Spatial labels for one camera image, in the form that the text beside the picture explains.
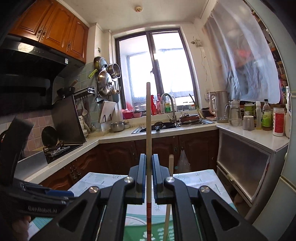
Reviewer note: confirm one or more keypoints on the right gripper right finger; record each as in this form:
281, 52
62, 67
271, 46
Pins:
199, 213

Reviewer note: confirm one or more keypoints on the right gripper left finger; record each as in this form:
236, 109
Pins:
98, 214

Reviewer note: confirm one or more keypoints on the light bamboo chopstick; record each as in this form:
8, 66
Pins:
168, 206

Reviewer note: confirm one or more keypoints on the red-tipped light chopstick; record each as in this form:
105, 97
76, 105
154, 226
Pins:
149, 172

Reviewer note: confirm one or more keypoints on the chrome kitchen faucet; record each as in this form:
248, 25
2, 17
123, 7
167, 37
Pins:
169, 106

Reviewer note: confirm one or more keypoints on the person's left hand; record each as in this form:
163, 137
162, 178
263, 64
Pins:
20, 228

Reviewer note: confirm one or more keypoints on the gas stove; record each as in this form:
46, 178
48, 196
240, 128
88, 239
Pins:
53, 148

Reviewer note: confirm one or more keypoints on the steel counter cabinet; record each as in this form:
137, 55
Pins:
250, 162

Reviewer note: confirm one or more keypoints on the small steel pot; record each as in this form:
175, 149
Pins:
117, 126

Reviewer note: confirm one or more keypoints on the glass pitcher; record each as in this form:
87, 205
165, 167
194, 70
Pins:
233, 113

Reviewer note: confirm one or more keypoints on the red spray bottle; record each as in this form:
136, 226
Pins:
153, 106

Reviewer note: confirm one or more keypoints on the steel electric kettle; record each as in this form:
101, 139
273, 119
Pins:
217, 104

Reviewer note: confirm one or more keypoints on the red label white jar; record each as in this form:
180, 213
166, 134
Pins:
278, 121

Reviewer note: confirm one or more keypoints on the green label bottle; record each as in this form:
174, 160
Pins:
266, 121

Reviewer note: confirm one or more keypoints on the black range hood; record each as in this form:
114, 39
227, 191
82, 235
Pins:
28, 71

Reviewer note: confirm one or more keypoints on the hanging steel pan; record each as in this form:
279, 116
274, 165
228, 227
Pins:
104, 86

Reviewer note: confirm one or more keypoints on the translucent plastic curtain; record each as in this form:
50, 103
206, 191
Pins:
248, 67

